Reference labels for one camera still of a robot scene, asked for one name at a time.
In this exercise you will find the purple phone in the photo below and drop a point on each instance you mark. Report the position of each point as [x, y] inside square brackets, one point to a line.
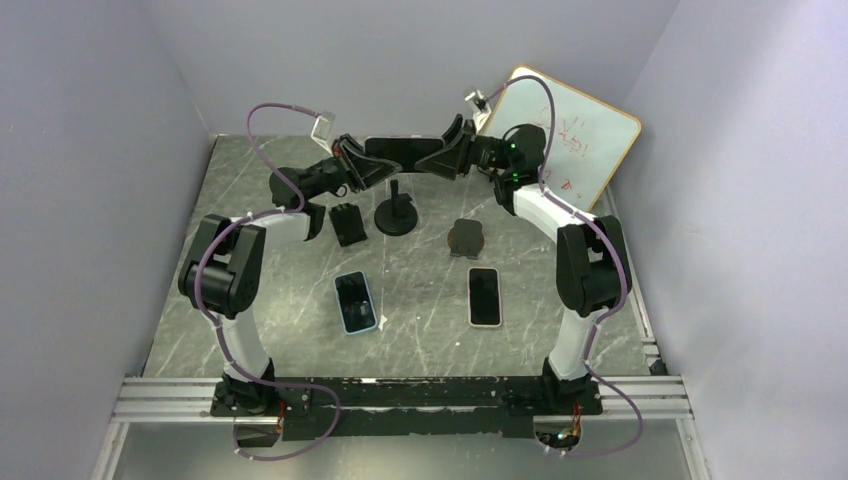
[404, 150]

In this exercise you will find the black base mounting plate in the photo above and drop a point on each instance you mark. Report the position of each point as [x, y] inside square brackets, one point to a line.
[305, 408]

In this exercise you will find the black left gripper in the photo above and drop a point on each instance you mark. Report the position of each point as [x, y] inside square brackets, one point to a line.
[360, 171]

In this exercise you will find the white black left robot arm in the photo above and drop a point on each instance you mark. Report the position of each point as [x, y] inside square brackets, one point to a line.
[221, 274]

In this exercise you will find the yellow framed whiteboard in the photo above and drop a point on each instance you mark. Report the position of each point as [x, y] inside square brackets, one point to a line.
[591, 138]

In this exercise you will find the blue cased phone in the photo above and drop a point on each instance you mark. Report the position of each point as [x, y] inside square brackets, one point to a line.
[355, 302]

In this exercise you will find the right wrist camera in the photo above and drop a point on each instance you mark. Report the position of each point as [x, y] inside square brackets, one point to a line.
[479, 104]

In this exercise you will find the black folding phone stand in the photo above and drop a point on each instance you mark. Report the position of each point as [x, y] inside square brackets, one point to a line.
[347, 223]

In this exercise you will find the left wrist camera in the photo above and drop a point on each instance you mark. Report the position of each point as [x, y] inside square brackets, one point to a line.
[322, 129]

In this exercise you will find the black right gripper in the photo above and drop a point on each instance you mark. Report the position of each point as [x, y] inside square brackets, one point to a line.
[451, 162]

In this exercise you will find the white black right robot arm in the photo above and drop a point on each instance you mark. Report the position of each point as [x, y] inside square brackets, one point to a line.
[592, 277]

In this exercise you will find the black round base phone stand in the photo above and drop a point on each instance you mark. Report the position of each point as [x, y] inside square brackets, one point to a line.
[396, 216]

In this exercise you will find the aluminium rail frame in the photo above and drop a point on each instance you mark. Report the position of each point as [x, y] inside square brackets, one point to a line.
[656, 396]

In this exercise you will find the white cased phone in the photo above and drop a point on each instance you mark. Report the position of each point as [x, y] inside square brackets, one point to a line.
[484, 299]

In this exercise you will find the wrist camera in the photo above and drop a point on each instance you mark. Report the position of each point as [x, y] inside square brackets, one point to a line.
[322, 129]
[479, 104]

